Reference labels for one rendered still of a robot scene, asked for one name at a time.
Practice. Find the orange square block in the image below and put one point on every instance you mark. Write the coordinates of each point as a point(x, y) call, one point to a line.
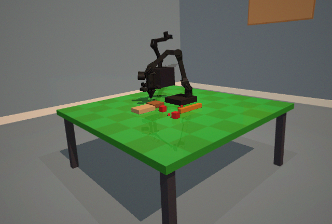
point(143, 109)
point(155, 103)

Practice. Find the brown flat bar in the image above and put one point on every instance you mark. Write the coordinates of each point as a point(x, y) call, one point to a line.
point(189, 108)

